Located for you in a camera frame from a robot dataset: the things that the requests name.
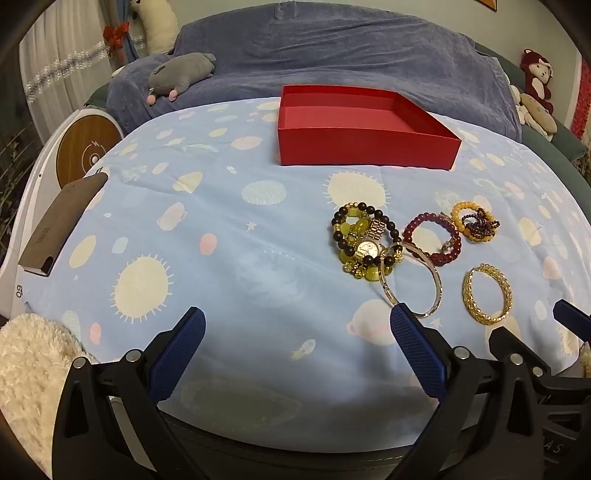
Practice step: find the white curtain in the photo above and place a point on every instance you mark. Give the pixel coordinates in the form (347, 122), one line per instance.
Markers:
(55, 83)

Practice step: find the white fluffy cloth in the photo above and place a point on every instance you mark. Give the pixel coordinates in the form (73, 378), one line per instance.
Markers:
(32, 360)

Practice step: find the red cardboard box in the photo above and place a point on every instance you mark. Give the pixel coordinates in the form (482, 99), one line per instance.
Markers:
(360, 147)

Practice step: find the silver tinsel garland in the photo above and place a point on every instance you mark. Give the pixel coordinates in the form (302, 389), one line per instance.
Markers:
(60, 69)

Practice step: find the red wall hanging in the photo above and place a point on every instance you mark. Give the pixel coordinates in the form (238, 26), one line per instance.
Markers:
(581, 101)

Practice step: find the blue planet print tablecloth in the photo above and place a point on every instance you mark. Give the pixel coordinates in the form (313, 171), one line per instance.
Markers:
(231, 277)

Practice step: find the blue curtain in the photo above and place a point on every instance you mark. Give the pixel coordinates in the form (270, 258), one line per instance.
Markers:
(137, 46)

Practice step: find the white side table wooden disc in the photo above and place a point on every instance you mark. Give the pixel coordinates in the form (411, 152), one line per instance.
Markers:
(78, 147)

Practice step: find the thin metal bangle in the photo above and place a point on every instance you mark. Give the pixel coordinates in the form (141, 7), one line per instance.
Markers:
(390, 295)

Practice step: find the grey plush toy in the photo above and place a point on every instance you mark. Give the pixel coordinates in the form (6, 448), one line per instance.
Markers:
(180, 74)

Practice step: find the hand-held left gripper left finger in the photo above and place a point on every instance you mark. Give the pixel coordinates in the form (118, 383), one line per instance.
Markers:
(180, 350)

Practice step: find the red ribbon bow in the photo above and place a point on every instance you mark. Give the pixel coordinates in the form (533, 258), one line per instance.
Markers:
(115, 39)

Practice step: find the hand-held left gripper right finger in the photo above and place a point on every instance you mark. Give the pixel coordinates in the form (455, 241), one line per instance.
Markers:
(415, 350)

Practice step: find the beige cookie plush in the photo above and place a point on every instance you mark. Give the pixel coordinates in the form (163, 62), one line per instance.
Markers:
(540, 117)

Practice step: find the dark red monkey plush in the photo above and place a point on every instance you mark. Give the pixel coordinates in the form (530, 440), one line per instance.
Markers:
(538, 74)

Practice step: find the white plush toy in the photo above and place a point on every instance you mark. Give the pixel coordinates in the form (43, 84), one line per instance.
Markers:
(161, 27)

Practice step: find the blue velvet sofa cover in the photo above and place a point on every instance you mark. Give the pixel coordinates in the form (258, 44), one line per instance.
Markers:
(323, 55)

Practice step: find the gold wrist watch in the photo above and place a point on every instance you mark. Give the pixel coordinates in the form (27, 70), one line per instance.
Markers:
(367, 249)

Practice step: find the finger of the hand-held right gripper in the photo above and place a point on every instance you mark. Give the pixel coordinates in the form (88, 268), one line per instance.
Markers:
(508, 344)
(572, 318)

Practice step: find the brown flat box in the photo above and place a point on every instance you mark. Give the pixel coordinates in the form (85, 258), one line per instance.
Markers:
(55, 226)

